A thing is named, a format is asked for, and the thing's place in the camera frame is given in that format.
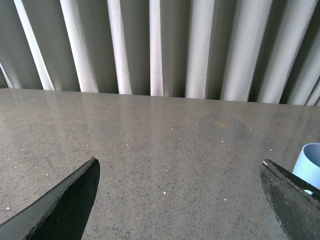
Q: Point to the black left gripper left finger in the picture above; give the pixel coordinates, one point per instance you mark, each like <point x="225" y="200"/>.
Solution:
<point x="60" y="214"/>

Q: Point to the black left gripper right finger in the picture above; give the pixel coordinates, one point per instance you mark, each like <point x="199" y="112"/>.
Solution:
<point x="295" y="203"/>

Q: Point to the light blue plastic cup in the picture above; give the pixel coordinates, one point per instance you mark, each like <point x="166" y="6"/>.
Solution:
<point x="307" y="166"/>

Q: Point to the grey pleated curtain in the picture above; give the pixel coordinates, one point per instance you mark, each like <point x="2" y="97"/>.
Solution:
<point x="265" y="51"/>

